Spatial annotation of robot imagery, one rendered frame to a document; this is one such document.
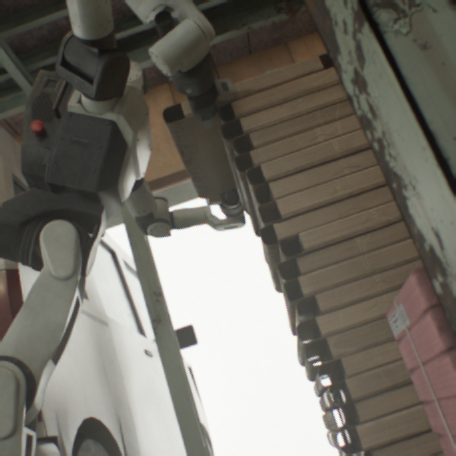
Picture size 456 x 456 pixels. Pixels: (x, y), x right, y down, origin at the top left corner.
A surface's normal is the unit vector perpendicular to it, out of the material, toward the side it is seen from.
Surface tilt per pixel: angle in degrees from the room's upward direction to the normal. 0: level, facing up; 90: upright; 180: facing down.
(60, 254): 90
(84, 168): 97
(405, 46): 90
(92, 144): 97
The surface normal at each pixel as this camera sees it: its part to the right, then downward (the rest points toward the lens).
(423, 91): -0.14, -0.31
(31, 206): 0.14, -0.39
